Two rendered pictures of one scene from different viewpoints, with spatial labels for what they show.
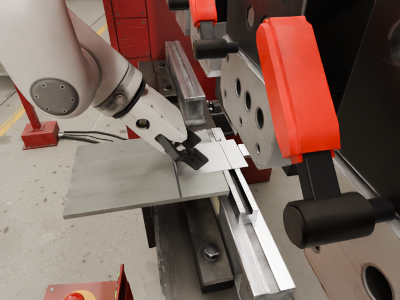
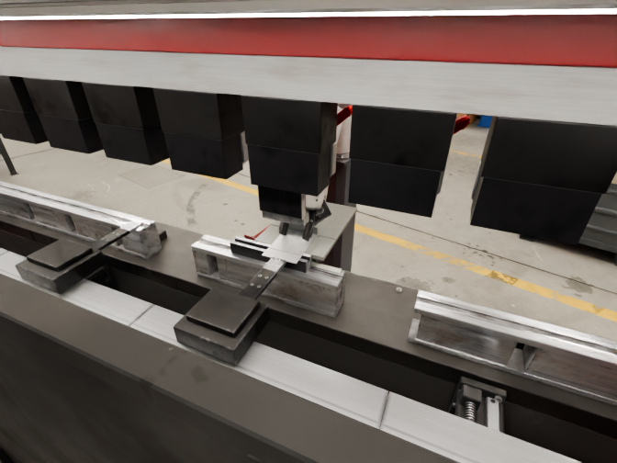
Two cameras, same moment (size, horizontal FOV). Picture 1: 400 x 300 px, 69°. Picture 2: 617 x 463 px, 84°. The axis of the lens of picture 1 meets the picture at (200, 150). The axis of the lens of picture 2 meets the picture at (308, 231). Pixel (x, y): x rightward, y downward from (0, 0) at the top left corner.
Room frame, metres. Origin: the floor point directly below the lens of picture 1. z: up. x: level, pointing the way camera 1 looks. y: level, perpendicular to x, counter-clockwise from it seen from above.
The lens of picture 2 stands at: (0.84, -0.54, 1.44)
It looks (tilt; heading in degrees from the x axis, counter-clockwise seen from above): 31 degrees down; 125
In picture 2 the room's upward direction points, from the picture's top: straight up
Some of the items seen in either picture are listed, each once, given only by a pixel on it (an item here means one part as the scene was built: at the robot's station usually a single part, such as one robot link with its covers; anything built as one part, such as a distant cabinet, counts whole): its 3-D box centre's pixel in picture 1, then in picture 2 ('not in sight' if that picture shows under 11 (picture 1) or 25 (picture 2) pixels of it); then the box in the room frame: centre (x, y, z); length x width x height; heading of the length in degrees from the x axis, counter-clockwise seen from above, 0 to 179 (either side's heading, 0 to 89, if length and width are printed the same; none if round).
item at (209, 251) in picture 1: (211, 251); not in sight; (0.28, -0.02, 0.91); 0.03 x 0.03 x 0.02
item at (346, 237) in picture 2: not in sight; (331, 253); (0.15, 0.63, 0.50); 0.18 x 0.18 x 1.00; 89
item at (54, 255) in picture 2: not in sight; (93, 244); (0.06, -0.29, 1.01); 0.26 x 0.12 x 0.05; 102
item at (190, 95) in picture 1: (181, 76); (551, 355); (0.97, 0.06, 0.92); 0.50 x 0.06 x 0.10; 12
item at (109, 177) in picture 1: (146, 167); (309, 224); (0.40, 0.10, 1.00); 0.26 x 0.18 x 0.01; 102
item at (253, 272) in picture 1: (230, 204); (265, 273); (0.37, -0.06, 0.92); 0.39 x 0.06 x 0.10; 12
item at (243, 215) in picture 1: (230, 174); (269, 254); (0.39, -0.06, 0.99); 0.20 x 0.03 x 0.03; 12
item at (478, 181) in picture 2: not in sight; (536, 173); (0.84, 0.04, 1.26); 0.15 x 0.09 x 0.17; 12
